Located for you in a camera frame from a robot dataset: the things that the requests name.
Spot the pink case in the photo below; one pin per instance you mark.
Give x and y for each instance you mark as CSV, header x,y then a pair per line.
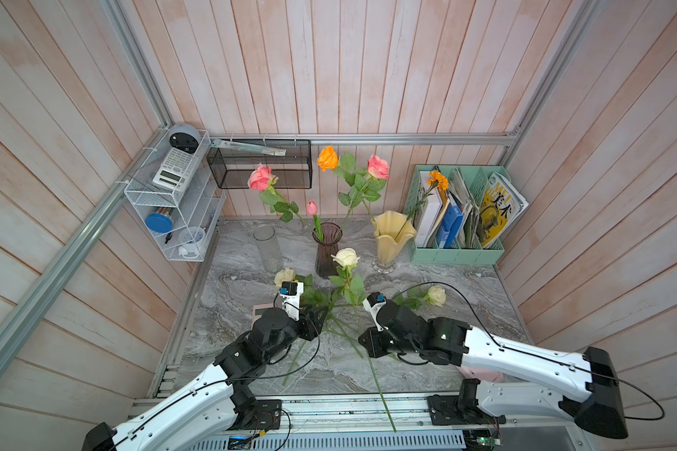
x,y
481,374

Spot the white desk calculator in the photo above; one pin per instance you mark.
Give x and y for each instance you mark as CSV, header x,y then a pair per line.
x,y
176,170

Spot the blue lid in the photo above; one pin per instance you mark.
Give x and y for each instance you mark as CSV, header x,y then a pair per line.
x,y
159,223

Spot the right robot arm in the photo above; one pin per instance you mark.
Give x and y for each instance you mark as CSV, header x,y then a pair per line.
x,y
582,387

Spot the mint green file organizer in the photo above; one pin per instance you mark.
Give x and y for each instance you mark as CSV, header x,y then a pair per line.
x,y
466,184

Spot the dark purple glass vase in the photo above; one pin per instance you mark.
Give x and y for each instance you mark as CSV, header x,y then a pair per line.
x,y
327,247

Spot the large pink rose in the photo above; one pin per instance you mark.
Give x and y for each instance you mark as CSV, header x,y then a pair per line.
x,y
263,181

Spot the small cream rose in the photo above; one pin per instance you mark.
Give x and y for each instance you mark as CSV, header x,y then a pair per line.
x,y
349,282

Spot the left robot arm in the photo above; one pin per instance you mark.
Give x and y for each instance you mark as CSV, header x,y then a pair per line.
x,y
219,397

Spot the clear glass vase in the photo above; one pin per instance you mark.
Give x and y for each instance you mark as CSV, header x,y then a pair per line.
x,y
268,246

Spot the round grey speaker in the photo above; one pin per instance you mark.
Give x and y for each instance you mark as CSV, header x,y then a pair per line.
x,y
184,137

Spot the yellow orange rose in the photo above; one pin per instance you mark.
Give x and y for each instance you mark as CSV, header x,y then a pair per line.
x,y
328,159

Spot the yellow cover magazine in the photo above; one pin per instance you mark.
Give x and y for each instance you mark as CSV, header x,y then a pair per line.
x,y
501,205

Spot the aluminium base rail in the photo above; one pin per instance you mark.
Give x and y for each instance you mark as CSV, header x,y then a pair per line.
x,y
344,423

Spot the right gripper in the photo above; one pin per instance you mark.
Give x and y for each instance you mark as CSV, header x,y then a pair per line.
x,y
371,345

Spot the white binder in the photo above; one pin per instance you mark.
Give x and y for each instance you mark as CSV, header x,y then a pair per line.
x,y
430,205

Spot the cream white rose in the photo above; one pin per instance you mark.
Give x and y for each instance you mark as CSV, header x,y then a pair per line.
x,y
419,297

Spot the pink calculator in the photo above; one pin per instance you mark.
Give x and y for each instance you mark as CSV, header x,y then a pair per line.
x,y
258,311

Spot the white wire shelf rack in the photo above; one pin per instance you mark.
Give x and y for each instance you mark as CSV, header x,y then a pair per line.
x,y
198,206

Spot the white alarm clock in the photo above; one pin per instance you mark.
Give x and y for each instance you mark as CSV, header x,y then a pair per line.
x,y
191,241

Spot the yellow ruffled vase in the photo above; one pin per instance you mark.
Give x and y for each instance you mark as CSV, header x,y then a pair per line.
x,y
392,231

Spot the pink tulip bud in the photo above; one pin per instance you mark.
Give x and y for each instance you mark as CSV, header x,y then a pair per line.
x,y
313,210

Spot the orange marigold flower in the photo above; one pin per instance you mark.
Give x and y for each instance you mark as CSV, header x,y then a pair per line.
x,y
411,206

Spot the blue folder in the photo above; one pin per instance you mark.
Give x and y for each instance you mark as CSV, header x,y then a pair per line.
x,y
451,223

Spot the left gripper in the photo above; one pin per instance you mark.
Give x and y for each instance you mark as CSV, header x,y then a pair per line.
x,y
310,328

